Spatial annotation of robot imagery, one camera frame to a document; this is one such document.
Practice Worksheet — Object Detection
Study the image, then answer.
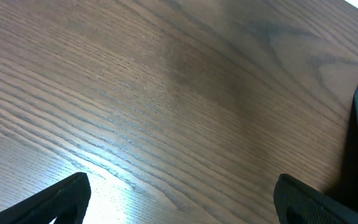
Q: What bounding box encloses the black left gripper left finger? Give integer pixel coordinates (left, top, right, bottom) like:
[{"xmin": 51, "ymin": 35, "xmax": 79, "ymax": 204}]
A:
[{"xmin": 0, "ymin": 172, "xmax": 91, "ymax": 224}]

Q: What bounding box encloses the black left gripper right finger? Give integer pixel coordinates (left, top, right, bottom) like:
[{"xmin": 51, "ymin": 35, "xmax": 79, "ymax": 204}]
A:
[{"xmin": 273, "ymin": 174, "xmax": 358, "ymax": 224}]

